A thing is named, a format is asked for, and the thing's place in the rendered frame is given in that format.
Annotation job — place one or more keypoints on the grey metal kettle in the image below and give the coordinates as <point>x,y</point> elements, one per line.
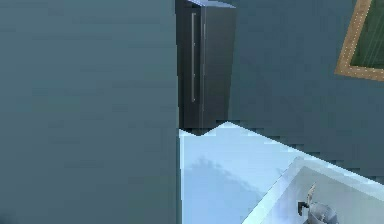
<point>320,211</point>

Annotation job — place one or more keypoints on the wood framed green picture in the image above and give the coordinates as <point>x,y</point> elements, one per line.
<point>366,43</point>

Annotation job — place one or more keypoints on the dark grey fridge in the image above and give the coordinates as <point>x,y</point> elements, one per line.
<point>213,66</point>

